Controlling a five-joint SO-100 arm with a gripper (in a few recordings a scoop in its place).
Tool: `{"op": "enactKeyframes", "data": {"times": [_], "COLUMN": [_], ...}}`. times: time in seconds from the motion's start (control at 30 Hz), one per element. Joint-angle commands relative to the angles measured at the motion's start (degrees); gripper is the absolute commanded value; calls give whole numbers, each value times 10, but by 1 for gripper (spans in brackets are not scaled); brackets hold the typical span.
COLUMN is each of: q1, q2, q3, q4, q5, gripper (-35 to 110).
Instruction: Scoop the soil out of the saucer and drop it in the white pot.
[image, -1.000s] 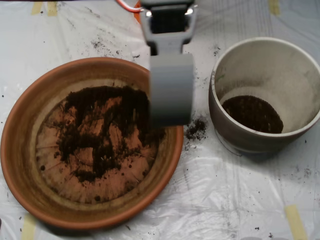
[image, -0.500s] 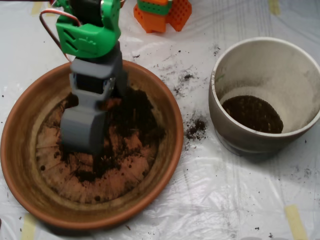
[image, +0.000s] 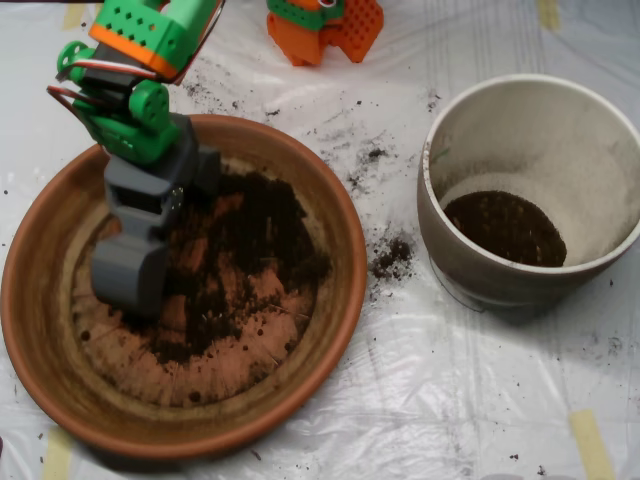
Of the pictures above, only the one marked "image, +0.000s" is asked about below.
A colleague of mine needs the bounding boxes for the terracotta clay saucer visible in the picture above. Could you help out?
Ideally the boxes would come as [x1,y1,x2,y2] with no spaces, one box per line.
[0,113,369,461]

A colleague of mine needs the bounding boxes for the clear plastic cover sheet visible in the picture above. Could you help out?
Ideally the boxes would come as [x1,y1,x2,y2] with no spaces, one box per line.
[0,0,640,480]

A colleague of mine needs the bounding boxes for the small spilled soil clump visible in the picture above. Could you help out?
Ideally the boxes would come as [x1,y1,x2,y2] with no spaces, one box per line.
[369,234,416,280]

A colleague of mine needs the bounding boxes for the dark potting soil pile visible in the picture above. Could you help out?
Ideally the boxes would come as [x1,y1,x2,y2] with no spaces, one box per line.
[107,169,334,366]

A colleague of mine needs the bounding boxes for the white ceramic plant pot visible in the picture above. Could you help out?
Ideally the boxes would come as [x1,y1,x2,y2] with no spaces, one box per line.
[417,73,640,309]

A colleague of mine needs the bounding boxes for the dark potting soil layer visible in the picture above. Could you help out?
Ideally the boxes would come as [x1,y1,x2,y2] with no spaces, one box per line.
[443,191,568,269]

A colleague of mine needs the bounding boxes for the orange and green robot base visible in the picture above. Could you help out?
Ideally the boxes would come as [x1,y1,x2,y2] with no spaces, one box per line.
[266,0,385,67]

